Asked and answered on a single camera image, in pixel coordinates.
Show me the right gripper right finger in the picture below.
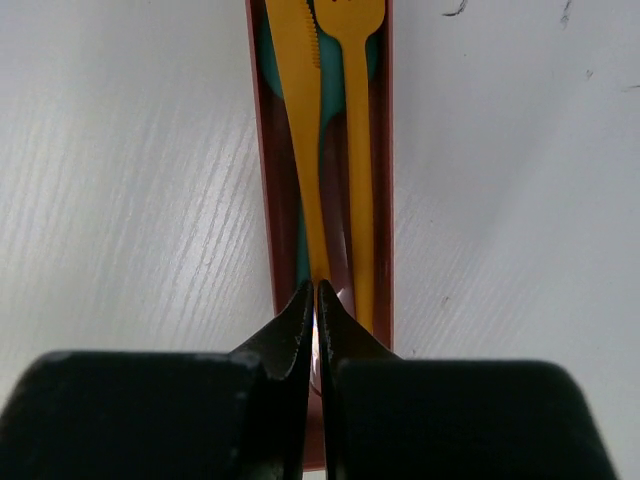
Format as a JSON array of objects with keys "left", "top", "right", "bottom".
[{"left": 317, "top": 280, "right": 400, "bottom": 479}]

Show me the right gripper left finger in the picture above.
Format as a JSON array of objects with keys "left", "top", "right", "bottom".
[{"left": 232, "top": 281, "right": 314, "bottom": 479}]

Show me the teal plastic spoon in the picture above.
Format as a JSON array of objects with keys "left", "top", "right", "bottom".
[{"left": 257, "top": 19, "right": 376, "bottom": 286}]

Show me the orange plastic fork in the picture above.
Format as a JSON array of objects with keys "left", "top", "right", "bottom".
[{"left": 314, "top": 0, "right": 385, "bottom": 332}]

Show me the brown utensil case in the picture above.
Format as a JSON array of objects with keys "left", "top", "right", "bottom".
[{"left": 246, "top": 1, "right": 394, "bottom": 348}]

